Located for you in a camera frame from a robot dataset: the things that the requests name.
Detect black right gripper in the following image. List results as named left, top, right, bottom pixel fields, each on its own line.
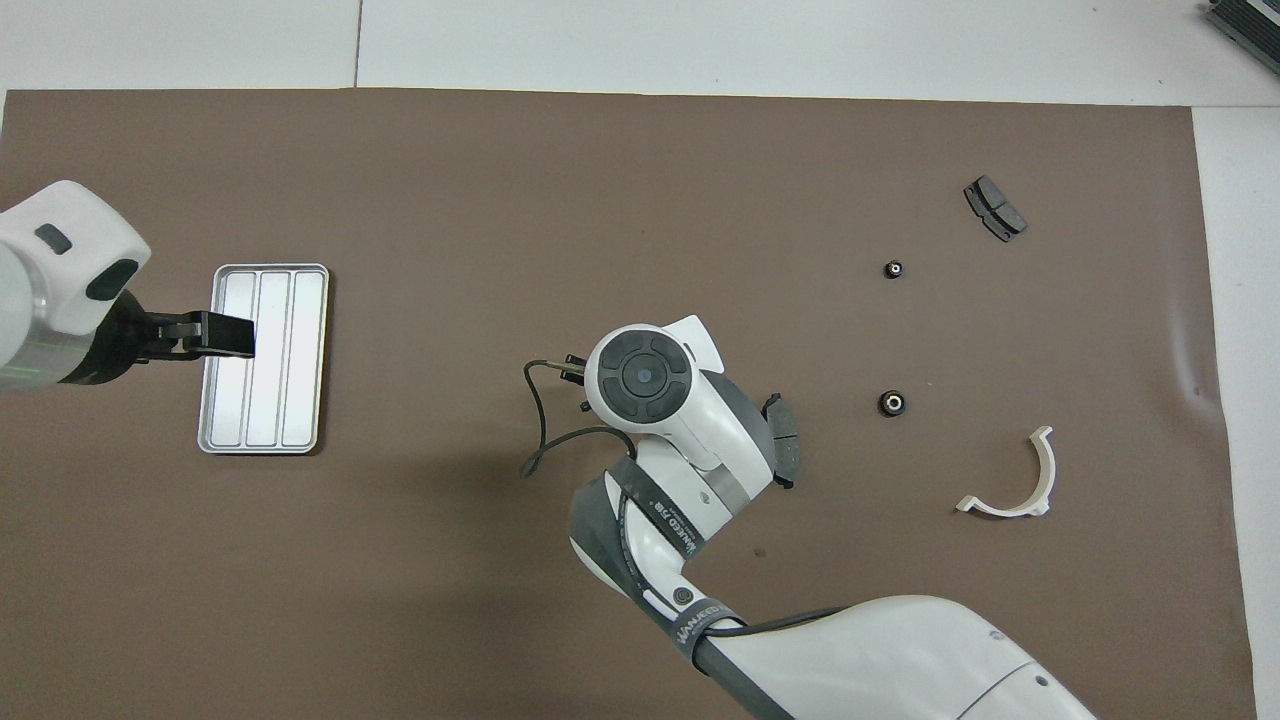
left=560, top=352, right=593, bottom=413

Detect brown table mat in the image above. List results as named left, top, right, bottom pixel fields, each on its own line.
left=0, top=88, right=1259, bottom=720

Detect dark ribbed device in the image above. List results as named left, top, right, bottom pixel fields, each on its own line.
left=1203, top=0, right=1280, bottom=79

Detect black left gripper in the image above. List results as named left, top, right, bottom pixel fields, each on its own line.
left=74, top=288, right=257, bottom=387

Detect silver metal tray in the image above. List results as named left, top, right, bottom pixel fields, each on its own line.
left=197, top=263, right=331, bottom=456

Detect white curved plastic bracket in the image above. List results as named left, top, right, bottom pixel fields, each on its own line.
left=955, top=425, right=1057, bottom=519

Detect long grey brake pad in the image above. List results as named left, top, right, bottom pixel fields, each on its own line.
left=760, top=392, right=802, bottom=491

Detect short grey brake pad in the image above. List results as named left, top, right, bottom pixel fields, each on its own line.
left=962, top=175, right=1029, bottom=243

